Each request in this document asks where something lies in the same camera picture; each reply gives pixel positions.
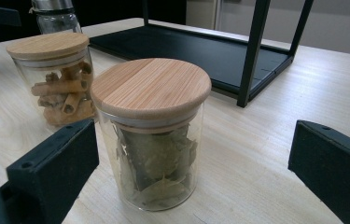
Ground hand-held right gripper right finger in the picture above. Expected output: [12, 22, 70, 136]
[287, 119, 350, 224]

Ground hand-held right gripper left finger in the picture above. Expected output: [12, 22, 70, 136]
[6, 118, 101, 224]

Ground bay leaf jar wooden lid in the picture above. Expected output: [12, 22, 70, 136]
[90, 57, 213, 213]

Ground brown jar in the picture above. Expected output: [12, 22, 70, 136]
[6, 32, 97, 129]

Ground glass jar with metal lid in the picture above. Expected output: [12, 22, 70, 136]
[30, 0, 83, 35]

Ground black metal shelf rack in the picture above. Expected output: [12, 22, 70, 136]
[88, 0, 315, 108]

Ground light wooden cabinet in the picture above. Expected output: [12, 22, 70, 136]
[185, 0, 220, 31]

